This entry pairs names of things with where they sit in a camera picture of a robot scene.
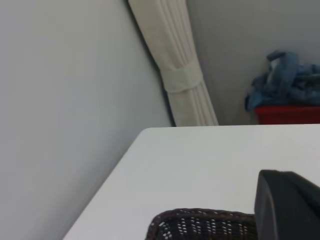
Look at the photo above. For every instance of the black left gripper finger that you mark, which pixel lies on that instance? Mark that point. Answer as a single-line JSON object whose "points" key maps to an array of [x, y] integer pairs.
{"points": [[287, 207]]}

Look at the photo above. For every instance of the dark brown wicker basket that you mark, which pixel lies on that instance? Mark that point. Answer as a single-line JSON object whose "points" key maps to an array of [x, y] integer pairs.
{"points": [[200, 225]]}

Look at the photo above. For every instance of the red box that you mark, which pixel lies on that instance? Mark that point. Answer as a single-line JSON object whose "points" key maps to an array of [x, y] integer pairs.
{"points": [[287, 115]]}

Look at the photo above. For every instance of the blue cloth pile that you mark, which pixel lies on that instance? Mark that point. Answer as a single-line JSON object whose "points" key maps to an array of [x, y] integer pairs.
{"points": [[282, 85]]}

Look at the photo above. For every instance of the white curtain tieback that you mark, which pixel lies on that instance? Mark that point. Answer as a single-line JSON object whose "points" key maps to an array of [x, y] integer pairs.
{"points": [[182, 78]]}

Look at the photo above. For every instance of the white pleated curtain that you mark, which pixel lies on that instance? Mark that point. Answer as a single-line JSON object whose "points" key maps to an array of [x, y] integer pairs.
{"points": [[160, 30]]}

